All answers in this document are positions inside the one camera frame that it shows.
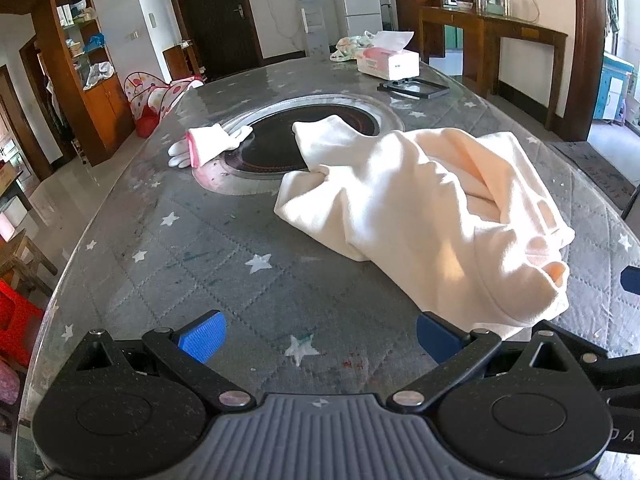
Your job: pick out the round black induction cooktop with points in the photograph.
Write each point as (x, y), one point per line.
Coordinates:
(284, 139)

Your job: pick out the tissue box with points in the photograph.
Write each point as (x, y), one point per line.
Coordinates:
(387, 57)

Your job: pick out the red plastic stool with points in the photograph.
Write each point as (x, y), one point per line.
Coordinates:
(20, 322)

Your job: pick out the dark wooden door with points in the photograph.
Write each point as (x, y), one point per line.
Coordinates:
(223, 33)

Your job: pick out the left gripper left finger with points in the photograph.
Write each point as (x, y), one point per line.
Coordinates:
(183, 354)

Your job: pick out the cream white garment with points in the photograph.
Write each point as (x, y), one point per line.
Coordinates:
(464, 226)

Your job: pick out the wooden console table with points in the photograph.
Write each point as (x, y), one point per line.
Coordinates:
(486, 33)

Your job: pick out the water dispenser with bottle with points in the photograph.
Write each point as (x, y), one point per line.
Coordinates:
(315, 35)

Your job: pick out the wooden shelf cabinet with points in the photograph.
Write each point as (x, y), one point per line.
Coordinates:
(100, 117)

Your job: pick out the polka dot play tent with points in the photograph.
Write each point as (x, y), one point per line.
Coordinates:
(151, 99)

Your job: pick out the floral plastic bag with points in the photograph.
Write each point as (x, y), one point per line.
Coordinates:
(347, 48)

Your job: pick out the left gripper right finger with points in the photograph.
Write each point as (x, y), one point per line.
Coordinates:
(459, 357)

